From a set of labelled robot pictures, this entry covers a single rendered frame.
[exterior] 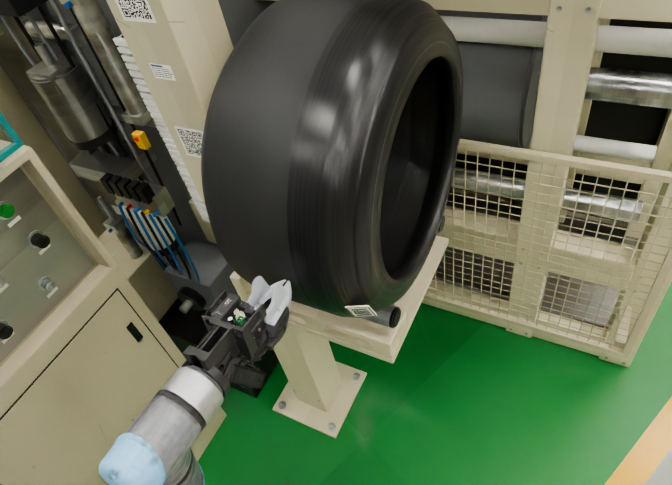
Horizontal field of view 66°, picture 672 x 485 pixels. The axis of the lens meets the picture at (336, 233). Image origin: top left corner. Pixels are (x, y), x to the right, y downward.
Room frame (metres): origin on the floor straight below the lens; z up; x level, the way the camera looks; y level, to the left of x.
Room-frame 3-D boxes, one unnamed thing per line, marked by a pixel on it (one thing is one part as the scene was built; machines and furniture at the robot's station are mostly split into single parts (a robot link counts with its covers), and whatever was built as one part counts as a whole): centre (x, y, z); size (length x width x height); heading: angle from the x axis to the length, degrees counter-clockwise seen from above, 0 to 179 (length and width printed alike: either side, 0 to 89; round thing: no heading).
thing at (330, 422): (0.95, 0.20, 0.01); 0.27 x 0.27 x 0.02; 53
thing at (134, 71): (0.98, 0.28, 1.19); 0.05 x 0.04 x 0.48; 143
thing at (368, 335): (0.70, 0.06, 0.84); 0.36 x 0.09 x 0.06; 53
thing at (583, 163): (0.94, -0.40, 0.65); 0.90 x 0.02 x 0.70; 53
